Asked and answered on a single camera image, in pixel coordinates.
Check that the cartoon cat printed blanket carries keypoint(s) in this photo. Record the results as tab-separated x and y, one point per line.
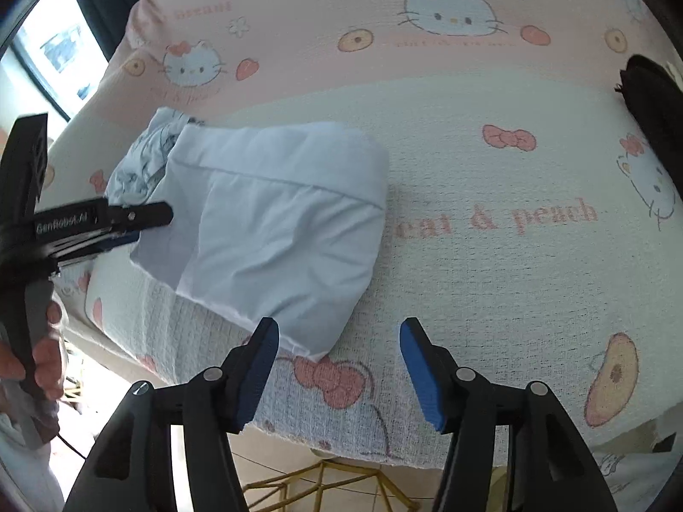
480	224

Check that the light blue printed baby garment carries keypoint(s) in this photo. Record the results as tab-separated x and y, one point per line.
141	165

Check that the person's left forearm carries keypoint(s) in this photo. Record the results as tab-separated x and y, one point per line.
21	453

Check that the gold metal frame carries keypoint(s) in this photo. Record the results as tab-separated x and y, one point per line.
331	485

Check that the black folded garment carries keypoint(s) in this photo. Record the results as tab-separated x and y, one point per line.
653	112

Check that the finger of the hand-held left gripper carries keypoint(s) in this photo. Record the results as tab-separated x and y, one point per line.
115	242
141	216

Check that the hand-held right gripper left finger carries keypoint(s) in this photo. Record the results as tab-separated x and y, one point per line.
259	373

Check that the window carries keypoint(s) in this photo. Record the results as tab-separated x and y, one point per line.
48	53

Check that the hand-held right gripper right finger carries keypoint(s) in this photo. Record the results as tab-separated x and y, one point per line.
424	378

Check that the white t-shirt with navy trim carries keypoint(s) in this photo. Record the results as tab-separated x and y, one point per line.
267	224

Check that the person's left hand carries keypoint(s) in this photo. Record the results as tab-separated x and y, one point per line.
45	352

